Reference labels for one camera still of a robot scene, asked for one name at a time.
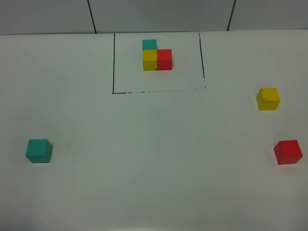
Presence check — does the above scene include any template yellow block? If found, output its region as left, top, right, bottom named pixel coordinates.
left=142, top=50, right=158, bottom=71

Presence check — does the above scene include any template red block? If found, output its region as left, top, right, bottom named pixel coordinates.
left=157, top=49, right=173, bottom=70

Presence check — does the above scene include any template green block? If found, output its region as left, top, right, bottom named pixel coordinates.
left=142, top=39, right=157, bottom=50

